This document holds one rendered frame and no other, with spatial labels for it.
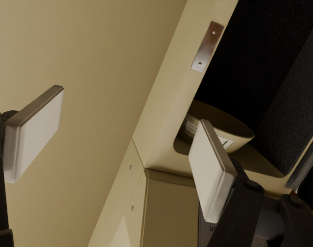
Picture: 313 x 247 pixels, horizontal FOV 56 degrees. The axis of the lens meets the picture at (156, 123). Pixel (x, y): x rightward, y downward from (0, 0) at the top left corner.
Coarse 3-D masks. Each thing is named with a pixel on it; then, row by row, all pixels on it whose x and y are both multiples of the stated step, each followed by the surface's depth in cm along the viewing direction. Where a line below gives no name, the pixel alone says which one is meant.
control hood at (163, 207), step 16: (144, 176) 47; (160, 176) 48; (176, 176) 50; (144, 192) 46; (160, 192) 46; (176, 192) 48; (192, 192) 49; (128, 208) 50; (144, 208) 45; (160, 208) 45; (176, 208) 47; (192, 208) 48; (128, 224) 48; (144, 224) 43; (160, 224) 45; (176, 224) 46; (192, 224) 47; (144, 240) 43; (160, 240) 44; (176, 240) 45; (192, 240) 46
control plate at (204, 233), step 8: (200, 208) 48; (200, 216) 48; (200, 224) 47; (208, 224) 48; (216, 224) 49; (200, 232) 47; (208, 232) 48; (200, 240) 47; (208, 240) 47; (256, 240) 51
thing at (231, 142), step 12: (192, 108) 66; (204, 108) 67; (216, 108) 67; (192, 120) 53; (216, 120) 67; (228, 120) 66; (180, 132) 56; (192, 132) 54; (216, 132) 52; (228, 132) 52; (240, 132) 62; (252, 132) 59; (228, 144) 53; (240, 144) 55
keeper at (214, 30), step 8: (216, 24) 41; (208, 32) 41; (216, 32) 42; (208, 40) 42; (216, 40) 42; (200, 48) 42; (208, 48) 42; (200, 56) 43; (208, 56) 43; (192, 64) 43; (200, 64) 43; (200, 72) 44
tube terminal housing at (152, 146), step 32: (192, 0) 48; (224, 0) 40; (192, 32) 45; (160, 96) 50; (192, 96) 45; (160, 128) 46; (128, 160) 56; (160, 160) 49; (256, 160) 62; (128, 192) 52; (288, 192) 60; (96, 224) 64
